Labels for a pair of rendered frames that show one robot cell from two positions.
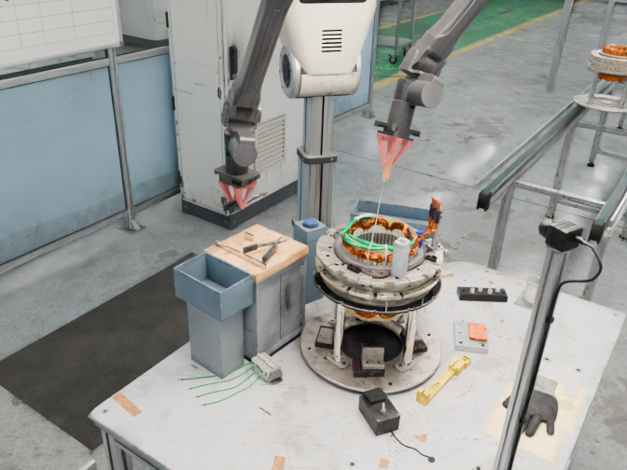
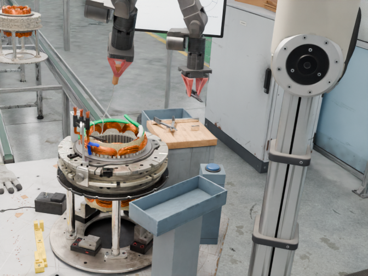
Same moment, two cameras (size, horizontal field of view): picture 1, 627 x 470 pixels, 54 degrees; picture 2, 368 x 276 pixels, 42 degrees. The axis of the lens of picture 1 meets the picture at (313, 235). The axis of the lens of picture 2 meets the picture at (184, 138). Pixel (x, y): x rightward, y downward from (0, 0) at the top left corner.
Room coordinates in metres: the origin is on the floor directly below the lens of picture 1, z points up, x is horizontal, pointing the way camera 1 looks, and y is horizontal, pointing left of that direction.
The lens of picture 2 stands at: (2.17, -1.17, 1.69)
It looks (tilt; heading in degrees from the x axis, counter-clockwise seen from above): 23 degrees down; 120
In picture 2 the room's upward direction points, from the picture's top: 4 degrees clockwise
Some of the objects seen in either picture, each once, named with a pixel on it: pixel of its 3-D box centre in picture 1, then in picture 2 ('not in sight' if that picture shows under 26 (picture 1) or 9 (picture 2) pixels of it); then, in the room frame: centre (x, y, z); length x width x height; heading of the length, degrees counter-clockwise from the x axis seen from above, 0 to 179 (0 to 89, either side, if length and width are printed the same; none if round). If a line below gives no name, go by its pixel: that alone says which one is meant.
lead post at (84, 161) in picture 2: (434, 228); (84, 144); (1.36, -0.30, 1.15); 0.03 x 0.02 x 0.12; 133
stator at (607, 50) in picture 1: (616, 62); not in sight; (3.86, -1.83, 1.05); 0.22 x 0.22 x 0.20
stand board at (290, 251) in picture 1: (257, 252); (180, 132); (1.39, 0.15, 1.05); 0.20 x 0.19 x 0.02; 142
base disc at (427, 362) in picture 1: (369, 342); (112, 232); (1.35, -0.17, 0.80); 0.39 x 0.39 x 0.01
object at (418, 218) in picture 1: (390, 253); (176, 241); (1.63, -0.24, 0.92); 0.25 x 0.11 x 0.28; 76
